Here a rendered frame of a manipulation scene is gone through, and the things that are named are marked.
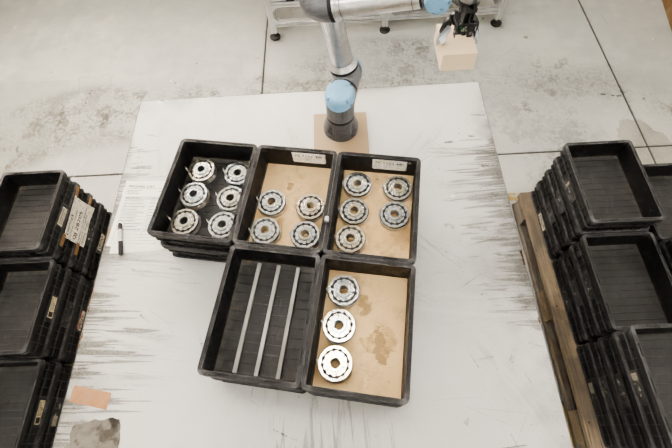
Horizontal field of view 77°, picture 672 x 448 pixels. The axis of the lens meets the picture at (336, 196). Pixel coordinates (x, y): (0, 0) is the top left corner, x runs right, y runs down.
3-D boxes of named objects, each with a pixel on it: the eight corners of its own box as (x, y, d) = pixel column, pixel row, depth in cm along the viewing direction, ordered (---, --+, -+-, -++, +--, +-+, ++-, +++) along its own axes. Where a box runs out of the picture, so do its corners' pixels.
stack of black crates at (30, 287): (39, 284, 218) (-11, 261, 188) (96, 281, 217) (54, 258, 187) (13, 367, 199) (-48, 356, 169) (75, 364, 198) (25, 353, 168)
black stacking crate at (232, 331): (240, 257, 148) (231, 244, 138) (323, 266, 145) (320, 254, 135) (209, 378, 129) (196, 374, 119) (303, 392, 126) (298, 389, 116)
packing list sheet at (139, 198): (122, 181, 179) (121, 180, 179) (176, 178, 179) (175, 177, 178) (104, 253, 163) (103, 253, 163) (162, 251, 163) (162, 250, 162)
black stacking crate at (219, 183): (193, 156, 170) (182, 139, 160) (264, 162, 167) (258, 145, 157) (160, 246, 152) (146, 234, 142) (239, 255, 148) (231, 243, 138)
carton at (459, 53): (433, 40, 161) (436, 24, 155) (465, 38, 161) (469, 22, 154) (439, 71, 153) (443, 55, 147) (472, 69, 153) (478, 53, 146)
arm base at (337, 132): (322, 116, 187) (320, 101, 179) (355, 112, 188) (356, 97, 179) (325, 143, 180) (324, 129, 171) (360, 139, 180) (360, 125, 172)
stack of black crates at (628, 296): (549, 261, 210) (581, 234, 180) (611, 259, 209) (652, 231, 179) (574, 345, 190) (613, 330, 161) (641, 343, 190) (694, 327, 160)
